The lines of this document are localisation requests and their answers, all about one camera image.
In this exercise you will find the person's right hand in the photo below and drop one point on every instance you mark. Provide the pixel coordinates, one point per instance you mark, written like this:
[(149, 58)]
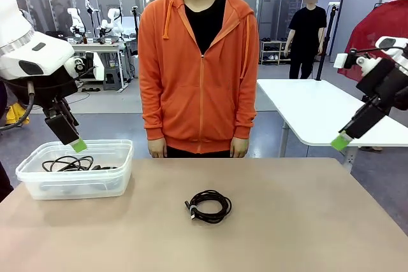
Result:
[(157, 148)]

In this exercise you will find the person in orange hoodie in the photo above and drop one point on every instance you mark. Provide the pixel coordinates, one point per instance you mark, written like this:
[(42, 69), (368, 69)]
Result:
[(197, 93)]

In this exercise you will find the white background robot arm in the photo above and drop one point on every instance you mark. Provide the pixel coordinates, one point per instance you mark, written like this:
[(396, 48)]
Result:
[(113, 17), (76, 18)]

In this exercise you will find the person's left hand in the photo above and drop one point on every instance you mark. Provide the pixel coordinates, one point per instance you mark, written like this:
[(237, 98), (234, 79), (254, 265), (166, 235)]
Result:
[(239, 147)]

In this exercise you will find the white shoe rack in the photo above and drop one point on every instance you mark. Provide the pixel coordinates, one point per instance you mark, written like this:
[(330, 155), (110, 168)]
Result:
[(271, 52)]

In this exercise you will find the grey lab workbench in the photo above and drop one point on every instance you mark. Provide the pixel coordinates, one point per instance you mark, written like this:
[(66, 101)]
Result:
[(105, 46)]

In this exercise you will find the clear plastic storage bin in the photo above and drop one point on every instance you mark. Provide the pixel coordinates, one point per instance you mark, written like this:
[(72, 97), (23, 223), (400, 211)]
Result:
[(79, 186)]

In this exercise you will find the thin black camera tripod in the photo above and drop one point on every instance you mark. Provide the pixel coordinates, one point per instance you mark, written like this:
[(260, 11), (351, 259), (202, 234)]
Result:
[(136, 30)]

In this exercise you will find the red cloth cape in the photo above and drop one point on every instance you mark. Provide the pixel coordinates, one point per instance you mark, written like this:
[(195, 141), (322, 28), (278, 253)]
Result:
[(382, 20)]

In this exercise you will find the white side table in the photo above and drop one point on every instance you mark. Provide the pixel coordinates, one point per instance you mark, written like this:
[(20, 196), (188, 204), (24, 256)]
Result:
[(303, 103)]

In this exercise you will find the person's left forearm orange sleeve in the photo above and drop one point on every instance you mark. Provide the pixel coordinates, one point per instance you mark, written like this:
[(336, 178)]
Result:
[(245, 119)]

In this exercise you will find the bystander in black t-shirt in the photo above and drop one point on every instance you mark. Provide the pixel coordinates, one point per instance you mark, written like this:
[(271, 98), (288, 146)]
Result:
[(307, 30)]

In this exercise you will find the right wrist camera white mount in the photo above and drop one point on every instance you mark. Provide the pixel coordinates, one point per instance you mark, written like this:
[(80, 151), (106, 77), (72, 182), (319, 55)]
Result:
[(340, 60)]

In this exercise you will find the black tripod stand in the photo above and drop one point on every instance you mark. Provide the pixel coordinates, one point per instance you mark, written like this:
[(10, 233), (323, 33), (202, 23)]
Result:
[(322, 61)]

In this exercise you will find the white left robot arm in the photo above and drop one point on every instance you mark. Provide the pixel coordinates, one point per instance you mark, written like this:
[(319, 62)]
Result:
[(19, 30)]

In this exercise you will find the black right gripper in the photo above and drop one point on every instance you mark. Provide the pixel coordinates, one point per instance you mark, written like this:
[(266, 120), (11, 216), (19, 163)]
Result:
[(382, 81)]

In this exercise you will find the grey plastic step stool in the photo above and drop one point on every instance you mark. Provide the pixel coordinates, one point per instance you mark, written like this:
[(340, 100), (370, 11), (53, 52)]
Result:
[(112, 79)]

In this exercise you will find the person's right forearm orange sleeve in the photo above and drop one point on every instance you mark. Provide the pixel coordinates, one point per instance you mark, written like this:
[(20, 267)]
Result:
[(153, 119)]

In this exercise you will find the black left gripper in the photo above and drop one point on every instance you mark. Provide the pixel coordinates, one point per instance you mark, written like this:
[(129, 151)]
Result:
[(48, 90)]

